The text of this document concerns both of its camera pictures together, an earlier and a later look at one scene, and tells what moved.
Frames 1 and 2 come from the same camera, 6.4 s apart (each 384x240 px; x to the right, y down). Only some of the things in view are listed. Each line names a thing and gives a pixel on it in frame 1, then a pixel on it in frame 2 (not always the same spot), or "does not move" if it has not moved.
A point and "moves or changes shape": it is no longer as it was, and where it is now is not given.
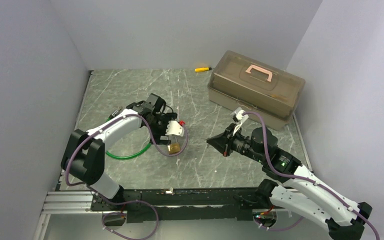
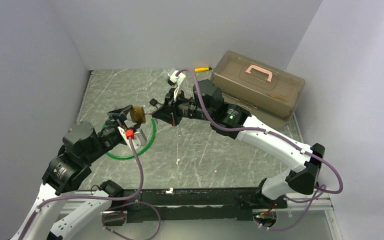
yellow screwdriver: (202, 69) does not move
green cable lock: (128, 156) does not move
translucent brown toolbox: (236, 81) does not move
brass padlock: (173, 148) moves or changes shape
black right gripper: (220, 142) → (166, 112)
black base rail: (179, 206) does not move
